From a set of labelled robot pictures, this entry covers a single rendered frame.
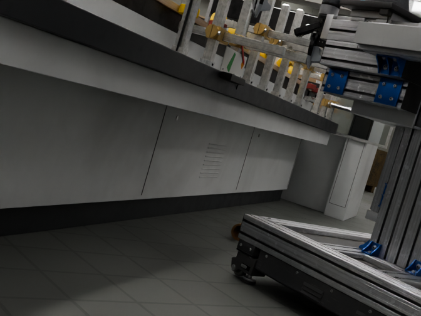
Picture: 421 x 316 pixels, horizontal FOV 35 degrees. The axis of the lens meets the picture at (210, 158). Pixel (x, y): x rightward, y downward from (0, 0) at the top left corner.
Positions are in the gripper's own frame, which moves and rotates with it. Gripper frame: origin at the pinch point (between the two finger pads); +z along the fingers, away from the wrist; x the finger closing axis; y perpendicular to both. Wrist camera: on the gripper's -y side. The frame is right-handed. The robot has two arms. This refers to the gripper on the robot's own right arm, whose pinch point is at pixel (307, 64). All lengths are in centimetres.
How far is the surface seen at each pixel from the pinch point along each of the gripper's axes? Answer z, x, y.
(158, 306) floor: 82, -96, 4
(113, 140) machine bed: 49, -46, -50
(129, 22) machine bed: 7, -58, -50
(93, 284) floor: 82, -101, -14
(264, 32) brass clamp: -11.1, 18.1, -27.5
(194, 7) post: -3, -57, -28
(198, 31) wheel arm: 0.4, -26.6, -38.1
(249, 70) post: 6.7, 19.1, -29.8
